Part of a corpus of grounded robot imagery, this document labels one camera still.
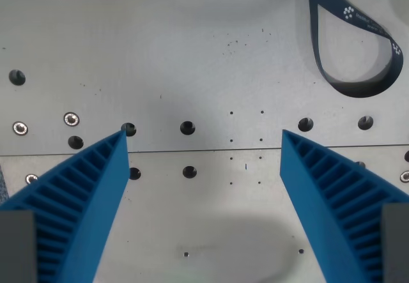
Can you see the silver socket head screw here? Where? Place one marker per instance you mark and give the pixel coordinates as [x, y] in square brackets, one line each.
[71, 119]
[30, 178]
[20, 128]
[405, 176]

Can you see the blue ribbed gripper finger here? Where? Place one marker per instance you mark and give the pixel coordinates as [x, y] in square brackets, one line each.
[96, 193]
[306, 187]

